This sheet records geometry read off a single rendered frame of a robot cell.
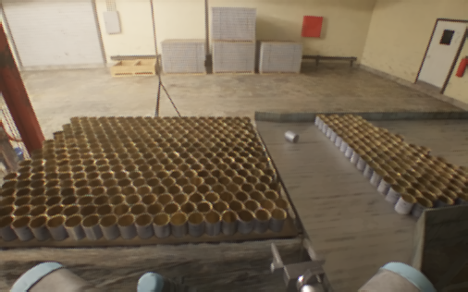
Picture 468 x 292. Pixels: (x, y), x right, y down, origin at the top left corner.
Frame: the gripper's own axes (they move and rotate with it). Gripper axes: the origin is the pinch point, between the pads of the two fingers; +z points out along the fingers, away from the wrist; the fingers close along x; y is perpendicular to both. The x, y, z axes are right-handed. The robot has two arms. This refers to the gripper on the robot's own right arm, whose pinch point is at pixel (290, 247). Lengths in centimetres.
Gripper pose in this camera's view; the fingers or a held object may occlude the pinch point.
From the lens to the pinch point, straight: 97.1
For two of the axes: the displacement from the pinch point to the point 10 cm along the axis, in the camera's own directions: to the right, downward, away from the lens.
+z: -1.9, -5.0, 8.5
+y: -0.6, 8.7, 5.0
